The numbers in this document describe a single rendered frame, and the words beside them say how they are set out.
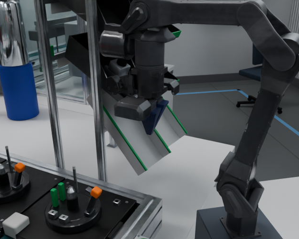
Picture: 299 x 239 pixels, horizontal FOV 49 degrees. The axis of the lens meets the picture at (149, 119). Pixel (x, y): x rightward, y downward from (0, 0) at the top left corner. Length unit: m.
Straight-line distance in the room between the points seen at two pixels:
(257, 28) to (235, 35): 4.56
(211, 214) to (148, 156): 0.36
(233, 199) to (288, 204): 0.55
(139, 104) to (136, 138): 0.45
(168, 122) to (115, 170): 0.27
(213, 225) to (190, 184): 0.47
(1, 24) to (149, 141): 0.91
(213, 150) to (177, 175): 0.25
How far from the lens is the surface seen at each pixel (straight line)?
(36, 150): 1.46
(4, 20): 1.64
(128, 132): 1.04
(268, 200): 1.17
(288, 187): 1.26
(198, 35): 4.88
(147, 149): 1.05
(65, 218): 0.84
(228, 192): 0.64
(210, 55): 5.01
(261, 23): 0.54
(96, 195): 0.80
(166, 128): 1.18
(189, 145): 1.43
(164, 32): 0.62
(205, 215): 0.75
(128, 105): 0.60
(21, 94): 1.71
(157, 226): 0.98
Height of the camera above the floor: 1.54
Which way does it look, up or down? 24 degrees down
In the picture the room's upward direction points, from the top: straight up
